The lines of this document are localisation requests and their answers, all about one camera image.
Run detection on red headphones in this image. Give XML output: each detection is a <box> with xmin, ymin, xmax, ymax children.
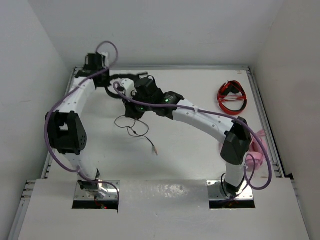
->
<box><xmin>216</xmin><ymin>80</ymin><xmax>248</xmax><ymax>116</ymax></box>

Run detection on pink headphones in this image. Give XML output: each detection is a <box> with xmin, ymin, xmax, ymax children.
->
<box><xmin>220</xmin><ymin>128</ymin><xmax>267</xmax><ymax>172</ymax></box>

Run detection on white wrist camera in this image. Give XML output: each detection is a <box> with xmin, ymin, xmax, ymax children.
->
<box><xmin>120</xmin><ymin>78</ymin><xmax>137</xmax><ymax>99</ymax></box>
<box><xmin>99</xmin><ymin>51</ymin><xmax>110</xmax><ymax>68</ymax></box>

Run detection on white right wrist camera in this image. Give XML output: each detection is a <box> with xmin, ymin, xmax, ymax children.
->
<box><xmin>120</xmin><ymin>78</ymin><xmax>137</xmax><ymax>99</ymax></box>

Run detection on black headphones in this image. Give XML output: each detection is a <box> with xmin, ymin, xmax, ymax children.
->
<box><xmin>104</xmin><ymin>72</ymin><xmax>148</xmax><ymax>99</ymax></box>

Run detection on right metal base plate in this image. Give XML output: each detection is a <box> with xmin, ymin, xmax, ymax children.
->
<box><xmin>206</xmin><ymin>180</ymin><xmax>254</xmax><ymax>201</ymax></box>

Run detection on metal base plate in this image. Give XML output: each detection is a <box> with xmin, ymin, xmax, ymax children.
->
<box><xmin>74</xmin><ymin>180</ymin><xmax>120</xmax><ymax>201</ymax></box>
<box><xmin>206</xmin><ymin>180</ymin><xmax>254</xmax><ymax>201</ymax></box>

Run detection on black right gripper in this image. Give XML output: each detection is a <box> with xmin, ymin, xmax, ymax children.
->
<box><xmin>122</xmin><ymin>90</ymin><xmax>154</xmax><ymax>121</ymax></box>

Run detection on white front cover board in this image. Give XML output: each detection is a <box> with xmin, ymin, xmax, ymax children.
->
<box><xmin>19</xmin><ymin>179</ymin><xmax>309</xmax><ymax>240</ymax></box>

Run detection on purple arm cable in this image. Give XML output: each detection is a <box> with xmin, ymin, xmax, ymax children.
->
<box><xmin>44</xmin><ymin>41</ymin><xmax>120</xmax><ymax>201</ymax></box>
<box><xmin>112</xmin><ymin>81</ymin><xmax>273</xmax><ymax>201</ymax></box>

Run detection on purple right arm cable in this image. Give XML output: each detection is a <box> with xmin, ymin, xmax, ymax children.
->
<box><xmin>112</xmin><ymin>81</ymin><xmax>273</xmax><ymax>201</ymax></box>

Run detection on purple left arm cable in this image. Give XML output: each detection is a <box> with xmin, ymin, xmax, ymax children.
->
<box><xmin>44</xmin><ymin>41</ymin><xmax>120</xmax><ymax>201</ymax></box>

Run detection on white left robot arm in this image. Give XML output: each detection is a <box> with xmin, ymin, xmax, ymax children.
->
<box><xmin>44</xmin><ymin>52</ymin><xmax>110</xmax><ymax>196</ymax></box>

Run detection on thin black headphone cable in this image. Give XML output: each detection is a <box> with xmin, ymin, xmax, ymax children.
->
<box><xmin>114</xmin><ymin>114</ymin><xmax>159</xmax><ymax>156</ymax></box>

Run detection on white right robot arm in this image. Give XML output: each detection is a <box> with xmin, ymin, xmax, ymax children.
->
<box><xmin>117</xmin><ymin>75</ymin><xmax>252</xmax><ymax>197</ymax></box>

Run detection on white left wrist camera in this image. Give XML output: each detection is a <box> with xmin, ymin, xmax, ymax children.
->
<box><xmin>99</xmin><ymin>51</ymin><xmax>110</xmax><ymax>68</ymax></box>

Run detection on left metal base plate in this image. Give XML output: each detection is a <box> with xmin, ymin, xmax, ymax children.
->
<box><xmin>74</xmin><ymin>180</ymin><xmax>120</xmax><ymax>201</ymax></box>

